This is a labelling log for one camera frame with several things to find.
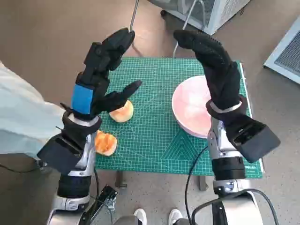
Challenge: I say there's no black floor cable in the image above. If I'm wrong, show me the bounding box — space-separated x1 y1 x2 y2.
0 163 51 174

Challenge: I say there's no pink bowl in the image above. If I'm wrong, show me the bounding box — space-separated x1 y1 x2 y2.
172 75 213 139

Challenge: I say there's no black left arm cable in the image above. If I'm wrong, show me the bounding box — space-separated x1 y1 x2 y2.
82 168 99 225

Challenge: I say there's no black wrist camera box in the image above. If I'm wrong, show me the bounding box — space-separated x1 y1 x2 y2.
226 114 281 164
37 135 86 175

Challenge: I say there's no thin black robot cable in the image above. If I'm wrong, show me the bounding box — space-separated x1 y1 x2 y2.
184 145 210 225

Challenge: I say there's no white shoe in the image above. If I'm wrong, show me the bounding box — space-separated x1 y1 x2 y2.
169 208 183 225
133 208 148 225

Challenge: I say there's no white vented cabinet on castors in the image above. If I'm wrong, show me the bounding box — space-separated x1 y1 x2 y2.
146 0 250 36

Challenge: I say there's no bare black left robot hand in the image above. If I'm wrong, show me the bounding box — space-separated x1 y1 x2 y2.
60 27 143 121

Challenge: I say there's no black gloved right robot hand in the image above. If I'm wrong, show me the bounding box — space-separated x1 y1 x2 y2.
172 29 244 111

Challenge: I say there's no white vented floor unit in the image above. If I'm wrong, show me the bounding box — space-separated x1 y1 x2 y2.
263 22 300 85

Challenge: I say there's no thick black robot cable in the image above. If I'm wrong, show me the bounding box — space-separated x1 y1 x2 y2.
191 188 280 225

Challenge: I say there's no grey table leg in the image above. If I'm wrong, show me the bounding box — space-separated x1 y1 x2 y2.
115 170 128 188
199 175 209 192

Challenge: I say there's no long orange striped toy bread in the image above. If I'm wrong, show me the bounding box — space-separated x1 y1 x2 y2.
93 130 118 157

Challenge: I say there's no metal chair leg with castor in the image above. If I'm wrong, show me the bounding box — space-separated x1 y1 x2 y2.
129 0 139 32

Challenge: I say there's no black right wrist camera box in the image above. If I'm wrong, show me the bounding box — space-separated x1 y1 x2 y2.
226 114 281 164

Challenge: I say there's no black metal bar with clamp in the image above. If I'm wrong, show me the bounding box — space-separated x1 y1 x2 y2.
83 185 118 225

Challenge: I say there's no round toy bread bun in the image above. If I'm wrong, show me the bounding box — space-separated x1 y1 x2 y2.
108 100 134 123

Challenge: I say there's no grey metal tube leg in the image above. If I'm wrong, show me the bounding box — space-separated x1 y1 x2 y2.
172 0 204 58

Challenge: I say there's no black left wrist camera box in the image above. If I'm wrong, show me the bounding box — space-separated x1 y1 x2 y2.
37 135 86 175

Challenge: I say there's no green cutting mat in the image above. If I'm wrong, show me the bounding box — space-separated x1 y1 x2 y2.
95 57 264 179

